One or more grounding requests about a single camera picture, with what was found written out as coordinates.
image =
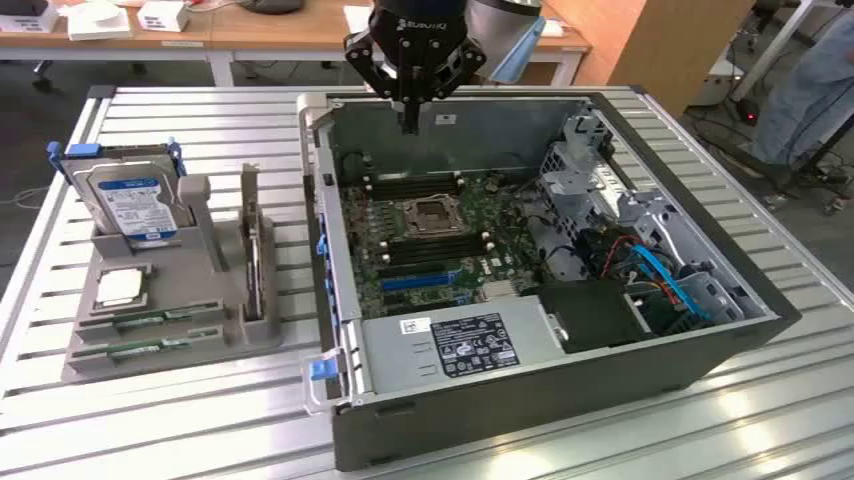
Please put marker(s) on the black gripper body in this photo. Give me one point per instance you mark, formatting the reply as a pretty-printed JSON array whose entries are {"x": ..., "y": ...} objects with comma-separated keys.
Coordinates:
[{"x": 417, "y": 30}]

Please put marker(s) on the wooden desk white frame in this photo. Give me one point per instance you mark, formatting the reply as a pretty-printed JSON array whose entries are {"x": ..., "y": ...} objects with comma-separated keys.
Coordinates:
[
  {"x": 301, "y": 30},
  {"x": 201, "y": 25}
]

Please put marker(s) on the black rounded device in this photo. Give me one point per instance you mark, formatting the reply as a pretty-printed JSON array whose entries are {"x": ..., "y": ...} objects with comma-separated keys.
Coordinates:
[{"x": 274, "y": 6}]

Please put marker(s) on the black wheeled stand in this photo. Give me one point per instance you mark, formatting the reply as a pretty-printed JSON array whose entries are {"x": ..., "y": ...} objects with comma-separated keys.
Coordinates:
[{"x": 828, "y": 144}]

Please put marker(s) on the green RAM stick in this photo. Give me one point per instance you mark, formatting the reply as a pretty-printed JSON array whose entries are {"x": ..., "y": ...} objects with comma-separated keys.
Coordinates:
[
  {"x": 154, "y": 344},
  {"x": 167, "y": 316}
]

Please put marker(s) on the blue case latch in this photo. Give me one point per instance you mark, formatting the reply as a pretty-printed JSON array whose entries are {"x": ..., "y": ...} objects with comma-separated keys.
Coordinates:
[{"x": 321, "y": 371}]

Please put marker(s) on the white paper booklet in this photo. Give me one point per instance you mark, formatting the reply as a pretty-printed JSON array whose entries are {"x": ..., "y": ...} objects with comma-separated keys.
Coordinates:
[{"x": 357, "y": 20}]

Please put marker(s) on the grey power supply unit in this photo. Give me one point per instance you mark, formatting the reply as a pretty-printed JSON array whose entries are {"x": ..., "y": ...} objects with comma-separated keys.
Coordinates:
[{"x": 394, "y": 360}]

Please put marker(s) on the black adaptor red light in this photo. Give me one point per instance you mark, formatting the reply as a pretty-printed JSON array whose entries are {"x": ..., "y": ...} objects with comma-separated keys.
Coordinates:
[{"x": 749, "y": 112}]

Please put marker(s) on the black chair caster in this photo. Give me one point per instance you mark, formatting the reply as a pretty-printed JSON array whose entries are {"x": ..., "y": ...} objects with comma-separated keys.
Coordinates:
[{"x": 42, "y": 80}]

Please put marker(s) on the blue expansion slot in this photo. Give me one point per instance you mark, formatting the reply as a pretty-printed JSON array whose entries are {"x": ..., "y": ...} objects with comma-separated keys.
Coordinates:
[{"x": 414, "y": 283}]

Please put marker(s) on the black open PC case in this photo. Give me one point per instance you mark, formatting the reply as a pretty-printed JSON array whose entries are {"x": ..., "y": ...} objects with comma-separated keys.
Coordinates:
[{"x": 534, "y": 410}]

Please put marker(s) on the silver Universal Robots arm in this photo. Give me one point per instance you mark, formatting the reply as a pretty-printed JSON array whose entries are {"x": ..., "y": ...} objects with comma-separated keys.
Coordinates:
[{"x": 514, "y": 50}]

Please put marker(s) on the silver CPU chip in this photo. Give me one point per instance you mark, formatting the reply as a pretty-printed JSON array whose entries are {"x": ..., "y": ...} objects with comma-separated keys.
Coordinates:
[{"x": 121, "y": 290}]

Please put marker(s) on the white box black print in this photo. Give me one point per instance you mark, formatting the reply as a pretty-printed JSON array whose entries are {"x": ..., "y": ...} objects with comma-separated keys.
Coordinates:
[
  {"x": 30, "y": 22},
  {"x": 163, "y": 17}
]

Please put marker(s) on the person in jeans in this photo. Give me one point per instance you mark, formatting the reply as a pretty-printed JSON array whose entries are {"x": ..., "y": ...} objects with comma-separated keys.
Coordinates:
[{"x": 795, "y": 100}]

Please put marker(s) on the graphics card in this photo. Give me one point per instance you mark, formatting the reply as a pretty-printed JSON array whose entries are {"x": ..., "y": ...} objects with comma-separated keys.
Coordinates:
[{"x": 253, "y": 280}]

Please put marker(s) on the metal CPU socket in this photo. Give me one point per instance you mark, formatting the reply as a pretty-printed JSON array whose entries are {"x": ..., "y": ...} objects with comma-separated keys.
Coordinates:
[{"x": 434, "y": 215}]

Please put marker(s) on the white flat carton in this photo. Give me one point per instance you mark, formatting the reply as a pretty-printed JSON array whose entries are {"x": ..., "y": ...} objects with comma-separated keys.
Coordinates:
[{"x": 101, "y": 27}]

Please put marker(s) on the small silver heatsink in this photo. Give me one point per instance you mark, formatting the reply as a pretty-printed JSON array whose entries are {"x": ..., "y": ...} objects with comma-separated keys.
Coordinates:
[{"x": 501, "y": 291}]

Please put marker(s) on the grey metal disk bay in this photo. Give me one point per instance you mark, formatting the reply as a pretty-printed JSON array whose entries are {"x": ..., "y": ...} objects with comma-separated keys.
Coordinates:
[{"x": 581, "y": 192}]

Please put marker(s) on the hard disk with blue carrier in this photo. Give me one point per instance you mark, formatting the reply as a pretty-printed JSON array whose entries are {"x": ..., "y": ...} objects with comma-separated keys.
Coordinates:
[{"x": 134, "y": 200}]

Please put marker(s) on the green motherboard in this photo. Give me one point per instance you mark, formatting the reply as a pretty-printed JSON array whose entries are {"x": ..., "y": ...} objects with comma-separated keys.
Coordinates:
[{"x": 497, "y": 235}]

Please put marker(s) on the wooden cabinet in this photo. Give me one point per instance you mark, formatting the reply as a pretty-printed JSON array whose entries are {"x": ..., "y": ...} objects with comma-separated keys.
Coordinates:
[{"x": 654, "y": 50}]

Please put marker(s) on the black RAM slot bank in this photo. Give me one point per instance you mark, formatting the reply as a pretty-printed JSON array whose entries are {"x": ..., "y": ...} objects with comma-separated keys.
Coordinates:
[
  {"x": 434, "y": 248},
  {"x": 414, "y": 186}
]

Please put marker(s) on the grey parts rack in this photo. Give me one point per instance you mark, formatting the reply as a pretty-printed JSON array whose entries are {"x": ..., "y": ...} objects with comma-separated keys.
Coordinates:
[{"x": 181, "y": 280}]

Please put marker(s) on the black fan shroud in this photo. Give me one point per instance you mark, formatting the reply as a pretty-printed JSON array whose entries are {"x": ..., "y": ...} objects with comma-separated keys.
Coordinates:
[{"x": 588, "y": 315}]

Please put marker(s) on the white machine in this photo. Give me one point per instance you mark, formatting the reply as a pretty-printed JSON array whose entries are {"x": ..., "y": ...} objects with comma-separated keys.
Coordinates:
[{"x": 717, "y": 85}]

